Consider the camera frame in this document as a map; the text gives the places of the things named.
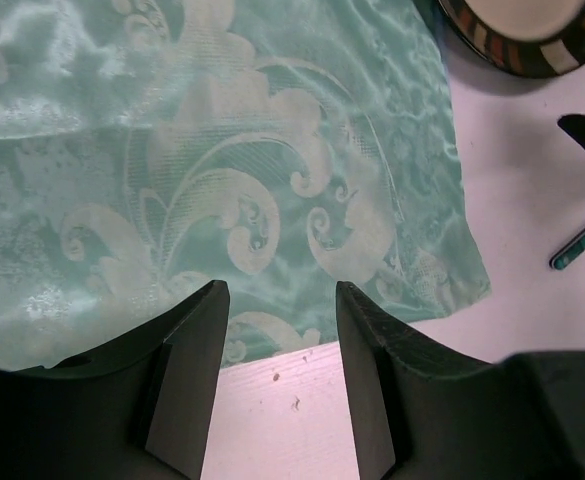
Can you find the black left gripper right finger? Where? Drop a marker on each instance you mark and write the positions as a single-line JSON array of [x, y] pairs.
[[421, 410]]

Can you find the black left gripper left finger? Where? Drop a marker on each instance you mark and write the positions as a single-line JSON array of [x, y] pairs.
[[136, 407]]

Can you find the green patterned cloth placemat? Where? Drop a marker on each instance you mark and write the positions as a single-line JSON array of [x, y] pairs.
[[148, 147]]

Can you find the dark rimmed dinner plate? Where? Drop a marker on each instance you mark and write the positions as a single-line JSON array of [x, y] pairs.
[[531, 39]]

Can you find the fork with green handle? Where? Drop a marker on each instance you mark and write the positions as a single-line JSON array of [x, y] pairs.
[[569, 252]]

